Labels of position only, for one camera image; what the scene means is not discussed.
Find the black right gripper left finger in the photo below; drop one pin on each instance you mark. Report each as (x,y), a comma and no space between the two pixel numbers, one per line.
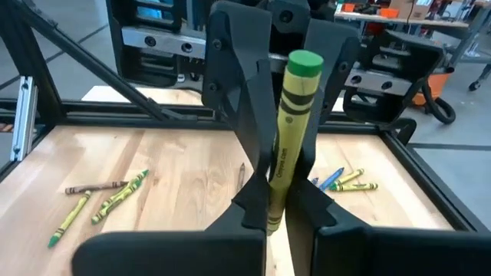
(172,255)

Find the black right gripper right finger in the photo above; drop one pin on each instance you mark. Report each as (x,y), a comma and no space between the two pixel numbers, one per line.
(383,253)

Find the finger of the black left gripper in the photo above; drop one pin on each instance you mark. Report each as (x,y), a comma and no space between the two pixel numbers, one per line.
(337,57)
(238,76)

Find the green crayon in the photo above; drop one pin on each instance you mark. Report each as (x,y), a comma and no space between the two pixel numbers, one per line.
(126,188)
(353,175)
(293,115)
(71,218)
(356,186)
(115,203)

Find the brown crayon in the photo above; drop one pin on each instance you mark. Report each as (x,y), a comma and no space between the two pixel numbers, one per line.
(241,176)
(96,188)

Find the orange bin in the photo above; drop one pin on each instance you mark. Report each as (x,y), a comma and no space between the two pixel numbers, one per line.
(388,12)

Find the cardboard box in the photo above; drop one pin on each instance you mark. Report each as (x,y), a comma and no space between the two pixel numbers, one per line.
(406,7)

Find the orange shop vacuum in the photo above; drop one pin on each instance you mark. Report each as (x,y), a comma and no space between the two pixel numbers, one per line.
(435,88)

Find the wooden workbench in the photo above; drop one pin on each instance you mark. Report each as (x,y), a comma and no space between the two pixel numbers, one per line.
(441,22)

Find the silver aluminium bar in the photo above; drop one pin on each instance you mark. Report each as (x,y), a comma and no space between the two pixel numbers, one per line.
(24,119)

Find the black metal table frame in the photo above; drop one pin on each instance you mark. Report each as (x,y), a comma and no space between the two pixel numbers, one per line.
(115,115)

